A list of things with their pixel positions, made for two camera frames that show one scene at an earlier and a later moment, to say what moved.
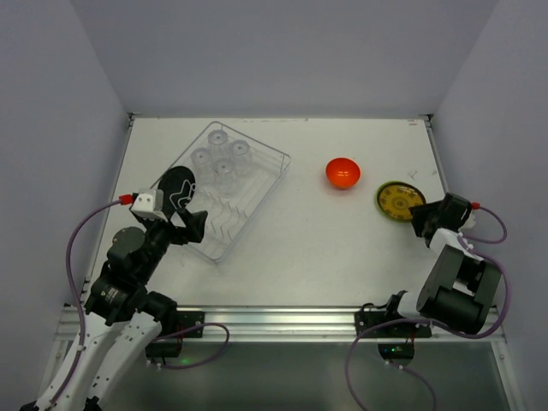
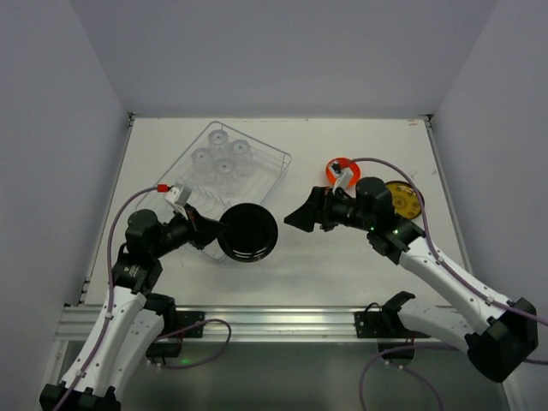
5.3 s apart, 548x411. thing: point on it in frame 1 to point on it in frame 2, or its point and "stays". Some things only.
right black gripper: [426, 217] to [322, 208]
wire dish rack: [234, 175] stays
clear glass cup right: [241, 157] stays
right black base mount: [395, 334] stays
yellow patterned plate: [395, 198] stays
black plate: [178, 185] to [251, 235]
